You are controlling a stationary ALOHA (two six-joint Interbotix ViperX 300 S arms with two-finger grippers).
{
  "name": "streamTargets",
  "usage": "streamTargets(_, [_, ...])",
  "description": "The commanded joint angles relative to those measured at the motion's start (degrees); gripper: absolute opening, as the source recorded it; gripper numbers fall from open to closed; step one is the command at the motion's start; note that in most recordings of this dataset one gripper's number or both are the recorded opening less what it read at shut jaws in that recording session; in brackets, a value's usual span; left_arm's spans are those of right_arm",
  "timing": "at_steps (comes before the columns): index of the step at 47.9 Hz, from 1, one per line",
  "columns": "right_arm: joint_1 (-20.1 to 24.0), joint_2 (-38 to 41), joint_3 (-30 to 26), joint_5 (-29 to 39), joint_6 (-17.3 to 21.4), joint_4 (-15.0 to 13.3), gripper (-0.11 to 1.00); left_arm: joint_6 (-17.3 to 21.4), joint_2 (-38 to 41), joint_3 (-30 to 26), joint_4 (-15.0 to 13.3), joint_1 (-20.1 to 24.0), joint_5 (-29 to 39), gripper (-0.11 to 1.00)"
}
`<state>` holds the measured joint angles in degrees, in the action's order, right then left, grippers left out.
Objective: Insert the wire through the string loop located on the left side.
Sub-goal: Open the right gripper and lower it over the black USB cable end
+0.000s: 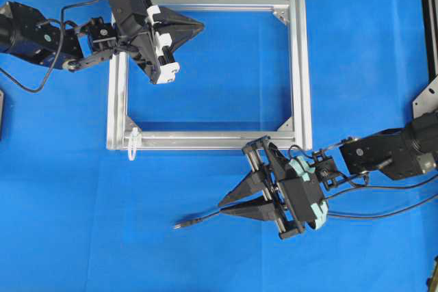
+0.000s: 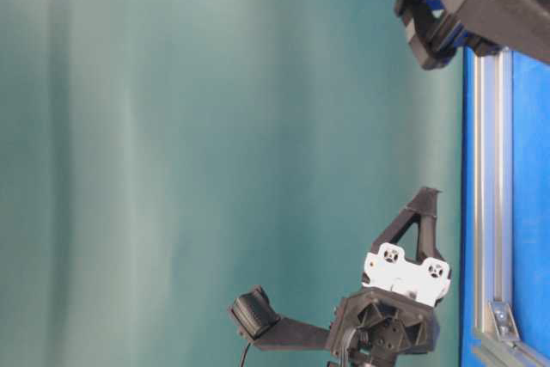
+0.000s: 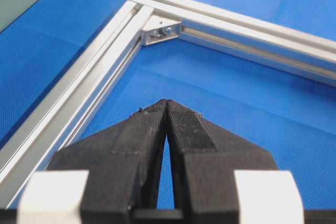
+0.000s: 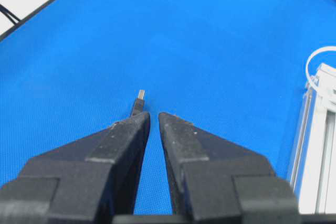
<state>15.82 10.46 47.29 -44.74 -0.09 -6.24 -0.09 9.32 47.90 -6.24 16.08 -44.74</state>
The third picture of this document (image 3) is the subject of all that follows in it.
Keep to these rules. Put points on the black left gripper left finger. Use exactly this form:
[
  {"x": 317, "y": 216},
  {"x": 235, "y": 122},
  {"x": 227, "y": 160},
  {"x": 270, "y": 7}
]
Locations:
[{"x": 124, "y": 163}]

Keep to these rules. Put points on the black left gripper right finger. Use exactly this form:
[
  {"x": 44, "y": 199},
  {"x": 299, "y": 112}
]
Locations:
[{"x": 203, "y": 159}]

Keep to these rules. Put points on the aluminium extrusion frame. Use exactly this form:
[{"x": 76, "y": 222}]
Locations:
[{"x": 64, "y": 113}]

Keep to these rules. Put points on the aluminium corner bracket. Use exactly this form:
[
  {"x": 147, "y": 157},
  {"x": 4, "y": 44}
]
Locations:
[{"x": 159, "y": 29}]

